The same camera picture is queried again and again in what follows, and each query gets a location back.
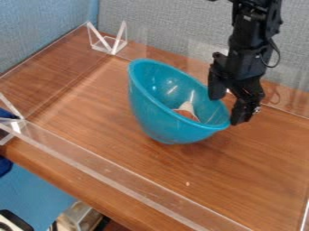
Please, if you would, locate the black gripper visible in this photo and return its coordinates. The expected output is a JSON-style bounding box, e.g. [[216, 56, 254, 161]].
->
[[207, 48, 270, 125]]

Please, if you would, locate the plush brown white mushroom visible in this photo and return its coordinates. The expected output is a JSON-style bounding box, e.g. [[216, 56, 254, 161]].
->
[[173, 101, 199, 122]]

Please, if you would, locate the blue plastic bowl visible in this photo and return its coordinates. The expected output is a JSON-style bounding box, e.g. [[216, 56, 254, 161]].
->
[[128, 59, 229, 144]]

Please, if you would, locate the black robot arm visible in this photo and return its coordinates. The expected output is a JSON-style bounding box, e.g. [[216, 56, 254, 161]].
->
[[207, 0, 282, 125]]

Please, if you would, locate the clear acrylic back barrier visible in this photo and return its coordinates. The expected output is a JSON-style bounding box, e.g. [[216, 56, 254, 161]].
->
[[85, 21, 309, 120]]

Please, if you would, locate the clear acrylic barrier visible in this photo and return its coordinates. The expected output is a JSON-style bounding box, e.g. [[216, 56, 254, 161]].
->
[[85, 21, 309, 120], [1, 120, 251, 231]]

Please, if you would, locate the clear acrylic front barrier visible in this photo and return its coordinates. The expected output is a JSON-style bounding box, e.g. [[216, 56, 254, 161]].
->
[[1, 120, 251, 231]]

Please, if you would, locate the grey box under table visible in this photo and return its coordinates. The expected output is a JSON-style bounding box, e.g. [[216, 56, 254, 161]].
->
[[46, 201, 102, 231]]

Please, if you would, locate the dark blue object left edge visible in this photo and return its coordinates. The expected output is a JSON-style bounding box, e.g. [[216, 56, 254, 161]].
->
[[0, 107, 18, 178]]

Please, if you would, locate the black white object bottom left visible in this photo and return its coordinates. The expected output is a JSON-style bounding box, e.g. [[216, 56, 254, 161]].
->
[[0, 209, 33, 231]]

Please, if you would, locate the clear acrylic corner bracket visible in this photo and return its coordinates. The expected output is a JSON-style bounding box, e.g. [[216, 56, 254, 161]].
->
[[85, 22, 128, 55]]

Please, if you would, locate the clear acrylic left bracket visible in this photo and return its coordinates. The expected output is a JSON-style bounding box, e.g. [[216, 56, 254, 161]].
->
[[0, 93, 23, 144]]

